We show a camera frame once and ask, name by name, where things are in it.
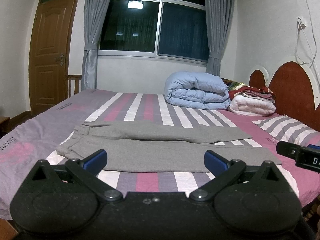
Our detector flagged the striped pillow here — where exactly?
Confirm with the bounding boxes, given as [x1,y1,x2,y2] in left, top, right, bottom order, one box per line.
[252,115,319,146]

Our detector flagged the folded white blanket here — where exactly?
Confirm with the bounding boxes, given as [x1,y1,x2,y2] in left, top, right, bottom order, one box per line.
[228,95,277,116]

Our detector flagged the red wooden headboard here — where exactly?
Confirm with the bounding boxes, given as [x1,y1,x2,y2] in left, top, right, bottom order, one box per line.
[249,61,319,131]

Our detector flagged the dark wooden nightstand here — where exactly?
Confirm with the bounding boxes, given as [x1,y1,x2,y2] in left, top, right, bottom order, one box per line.
[0,116,10,138]

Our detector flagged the brown wooden door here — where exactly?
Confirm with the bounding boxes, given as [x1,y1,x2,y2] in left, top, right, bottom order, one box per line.
[29,0,78,116]

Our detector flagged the window with white frame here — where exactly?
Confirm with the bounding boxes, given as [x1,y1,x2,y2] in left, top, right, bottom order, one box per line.
[99,0,209,62]

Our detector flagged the right grey curtain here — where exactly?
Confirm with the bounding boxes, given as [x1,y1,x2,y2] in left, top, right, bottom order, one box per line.
[204,0,235,76]

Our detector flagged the wooden chair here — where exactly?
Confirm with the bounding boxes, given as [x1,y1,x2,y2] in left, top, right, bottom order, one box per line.
[65,74,82,98]

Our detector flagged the folded red cloth stack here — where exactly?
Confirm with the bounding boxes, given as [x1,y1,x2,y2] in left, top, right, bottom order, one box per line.
[222,78,276,103]

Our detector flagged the grey pants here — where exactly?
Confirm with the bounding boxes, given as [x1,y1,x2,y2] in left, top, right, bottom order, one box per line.
[56,120,282,172]

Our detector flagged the striped purple pink bedsheet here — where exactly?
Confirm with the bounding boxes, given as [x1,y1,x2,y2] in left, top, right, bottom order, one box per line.
[1,89,319,219]

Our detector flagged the metal door handle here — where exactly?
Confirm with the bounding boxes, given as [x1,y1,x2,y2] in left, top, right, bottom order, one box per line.
[54,53,65,66]

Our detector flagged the folded light blue duvet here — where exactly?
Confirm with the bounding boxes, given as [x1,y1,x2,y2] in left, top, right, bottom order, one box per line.
[164,72,231,110]

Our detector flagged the white wall cable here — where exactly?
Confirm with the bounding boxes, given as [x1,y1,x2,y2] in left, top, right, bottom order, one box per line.
[295,0,320,68]

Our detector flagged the left grey curtain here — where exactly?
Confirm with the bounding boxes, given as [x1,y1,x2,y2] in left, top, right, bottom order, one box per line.
[81,0,110,90]

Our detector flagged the grey curtain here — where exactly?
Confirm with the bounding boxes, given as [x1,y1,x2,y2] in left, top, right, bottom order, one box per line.
[81,0,110,90]
[204,0,235,76]

